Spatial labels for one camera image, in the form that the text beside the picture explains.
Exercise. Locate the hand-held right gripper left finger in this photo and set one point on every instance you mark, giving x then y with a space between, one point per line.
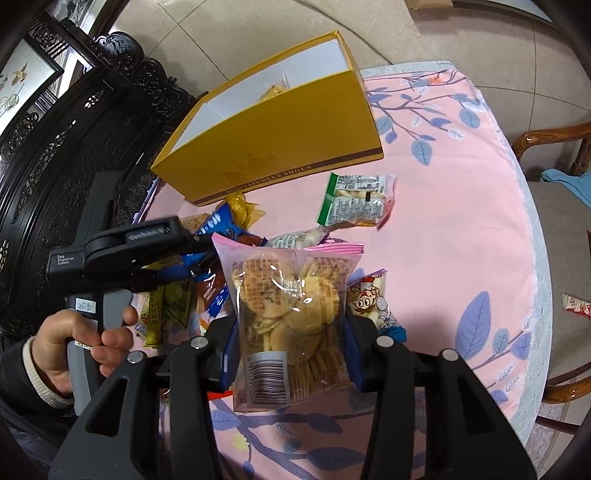
228 353

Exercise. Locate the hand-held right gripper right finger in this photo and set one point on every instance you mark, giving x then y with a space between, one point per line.
355 362

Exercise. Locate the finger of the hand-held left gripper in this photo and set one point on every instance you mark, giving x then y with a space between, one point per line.
147 237
161 277

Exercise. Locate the clear bag of round biscuits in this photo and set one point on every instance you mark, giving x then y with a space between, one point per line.
286 300

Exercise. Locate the yellow cardboard box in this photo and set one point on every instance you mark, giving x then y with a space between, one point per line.
286 138

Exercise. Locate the person's left forearm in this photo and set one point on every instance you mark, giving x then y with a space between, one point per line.
21 397

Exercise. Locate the person's left hand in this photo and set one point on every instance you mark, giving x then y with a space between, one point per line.
115 341

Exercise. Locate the yellow green snack packet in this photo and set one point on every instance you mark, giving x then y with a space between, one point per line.
171 302

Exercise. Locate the small blue orange snack packet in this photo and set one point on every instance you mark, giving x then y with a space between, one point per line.
216 300

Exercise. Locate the pink cartoon snack packet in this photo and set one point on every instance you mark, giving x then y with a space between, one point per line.
369 300

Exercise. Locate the dark carved wooden furniture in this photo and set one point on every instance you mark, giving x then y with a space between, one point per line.
55 152

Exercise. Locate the blue biscuit packet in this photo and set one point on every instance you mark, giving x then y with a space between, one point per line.
222 221

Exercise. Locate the red brown snack packet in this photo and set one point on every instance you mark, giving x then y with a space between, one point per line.
251 240

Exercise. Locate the yellow translucent snack wrapper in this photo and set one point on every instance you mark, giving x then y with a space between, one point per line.
242 210

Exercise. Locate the white clear snack packet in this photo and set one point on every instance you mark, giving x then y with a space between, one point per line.
295 239

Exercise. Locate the framed flower picture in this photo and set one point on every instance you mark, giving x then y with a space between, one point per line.
23 78

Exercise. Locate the pink printed tablecloth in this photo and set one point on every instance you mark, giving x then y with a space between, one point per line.
452 240

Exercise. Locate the green white snack packet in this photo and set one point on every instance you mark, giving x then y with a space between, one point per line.
355 203

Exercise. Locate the small yellow snack packet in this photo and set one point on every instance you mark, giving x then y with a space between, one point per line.
273 93

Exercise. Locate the red white snack packet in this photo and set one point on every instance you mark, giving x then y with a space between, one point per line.
577 305

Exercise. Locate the wooden chair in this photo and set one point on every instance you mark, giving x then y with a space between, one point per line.
549 221

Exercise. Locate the blue cloth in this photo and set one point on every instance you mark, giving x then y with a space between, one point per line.
570 184

